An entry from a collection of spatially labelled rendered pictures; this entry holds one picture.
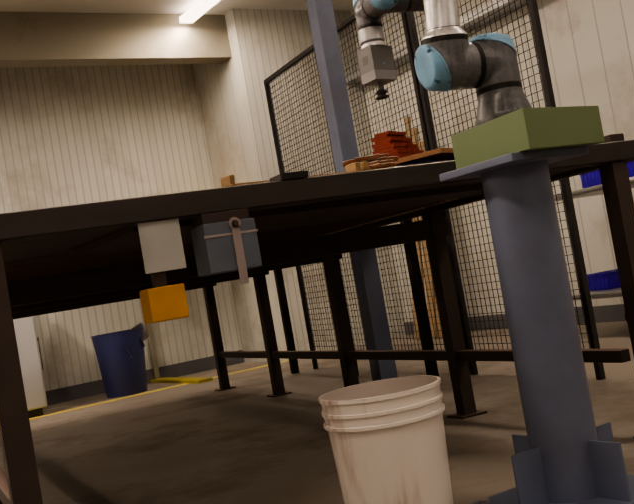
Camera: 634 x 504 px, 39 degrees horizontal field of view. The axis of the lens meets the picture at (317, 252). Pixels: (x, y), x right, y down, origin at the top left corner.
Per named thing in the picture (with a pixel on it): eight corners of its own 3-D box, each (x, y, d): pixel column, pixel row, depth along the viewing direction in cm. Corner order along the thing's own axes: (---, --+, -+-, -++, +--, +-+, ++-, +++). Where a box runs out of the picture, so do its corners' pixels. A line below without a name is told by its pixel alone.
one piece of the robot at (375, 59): (370, 44, 273) (379, 96, 272) (348, 42, 267) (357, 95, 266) (391, 33, 265) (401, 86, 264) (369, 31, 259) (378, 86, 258)
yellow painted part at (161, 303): (190, 316, 208) (173, 217, 209) (152, 323, 204) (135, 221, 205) (180, 317, 216) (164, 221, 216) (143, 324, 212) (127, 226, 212)
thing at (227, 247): (268, 279, 216) (255, 206, 217) (214, 288, 210) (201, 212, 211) (251, 282, 226) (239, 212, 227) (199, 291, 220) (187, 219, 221)
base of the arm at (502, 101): (547, 117, 228) (540, 79, 228) (509, 117, 218) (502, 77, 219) (502, 132, 239) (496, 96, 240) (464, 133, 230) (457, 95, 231)
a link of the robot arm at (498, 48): (531, 79, 226) (522, 27, 227) (485, 83, 221) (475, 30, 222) (506, 92, 237) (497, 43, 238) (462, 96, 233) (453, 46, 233)
